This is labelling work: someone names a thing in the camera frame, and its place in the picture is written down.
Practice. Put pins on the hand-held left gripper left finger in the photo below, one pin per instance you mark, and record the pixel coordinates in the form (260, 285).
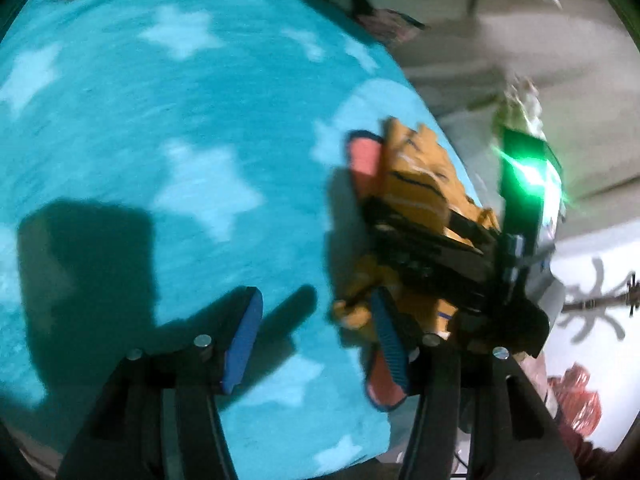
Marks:
(242, 340)

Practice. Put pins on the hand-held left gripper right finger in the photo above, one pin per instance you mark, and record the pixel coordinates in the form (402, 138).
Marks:
(392, 345)

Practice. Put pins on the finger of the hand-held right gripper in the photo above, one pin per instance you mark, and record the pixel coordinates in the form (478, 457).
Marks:
(430, 265)
(465, 232)

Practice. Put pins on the yellow striped knit sweater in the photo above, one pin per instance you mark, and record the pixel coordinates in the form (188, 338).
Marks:
(415, 180)

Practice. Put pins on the floral printed sheet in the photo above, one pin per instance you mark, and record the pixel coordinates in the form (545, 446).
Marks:
(590, 270)

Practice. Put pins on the white fabric cover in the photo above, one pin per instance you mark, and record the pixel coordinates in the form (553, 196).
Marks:
(500, 45)

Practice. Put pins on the teal star print blanket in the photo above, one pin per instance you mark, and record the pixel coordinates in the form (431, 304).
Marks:
(125, 110)

